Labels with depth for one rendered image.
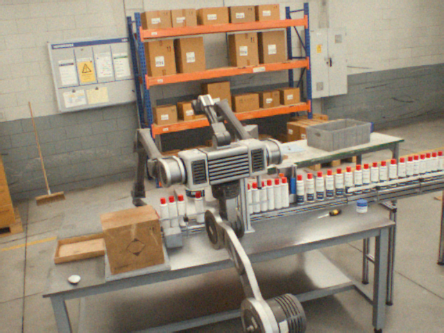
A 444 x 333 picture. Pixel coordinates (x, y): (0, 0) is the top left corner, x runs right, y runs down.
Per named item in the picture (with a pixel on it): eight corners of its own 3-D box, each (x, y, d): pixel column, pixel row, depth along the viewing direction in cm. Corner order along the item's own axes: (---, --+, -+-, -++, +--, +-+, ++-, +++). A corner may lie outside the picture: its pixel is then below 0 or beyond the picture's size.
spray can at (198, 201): (203, 219, 282) (200, 190, 277) (205, 222, 277) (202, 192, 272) (195, 220, 281) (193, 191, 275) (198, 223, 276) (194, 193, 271)
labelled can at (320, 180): (321, 198, 301) (321, 170, 295) (325, 200, 296) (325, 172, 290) (315, 199, 299) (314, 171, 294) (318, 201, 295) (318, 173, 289)
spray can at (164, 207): (170, 225, 277) (166, 195, 271) (171, 228, 272) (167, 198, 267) (161, 227, 276) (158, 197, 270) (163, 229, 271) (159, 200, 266)
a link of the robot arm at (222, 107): (209, 97, 242) (225, 92, 245) (209, 114, 253) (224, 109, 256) (248, 153, 220) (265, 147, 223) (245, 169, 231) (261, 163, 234)
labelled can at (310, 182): (311, 199, 299) (311, 171, 293) (315, 202, 294) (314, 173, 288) (305, 200, 298) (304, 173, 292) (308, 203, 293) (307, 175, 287)
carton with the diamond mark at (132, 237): (157, 245, 257) (150, 204, 250) (165, 263, 235) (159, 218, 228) (107, 256, 249) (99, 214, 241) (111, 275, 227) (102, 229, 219)
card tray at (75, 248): (105, 237, 280) (103, 232, 278) (105, 254, 255) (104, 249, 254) (58, 245, 273) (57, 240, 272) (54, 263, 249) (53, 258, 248)
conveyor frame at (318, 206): (339, 199, 308) (339, 193, 307) (347, 204, 298) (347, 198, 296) (108, 241, 273) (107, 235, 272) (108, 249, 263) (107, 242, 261)
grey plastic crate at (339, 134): (346, 137, 501) (345, 118, 495) (371, 142, 466) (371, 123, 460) (305, 146, 477) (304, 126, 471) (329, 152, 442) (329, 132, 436)
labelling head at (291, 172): (291, 195, 309) (290, 161, 302) (299, 201, 297) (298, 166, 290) (273, 198, 306) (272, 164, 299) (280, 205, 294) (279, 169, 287)
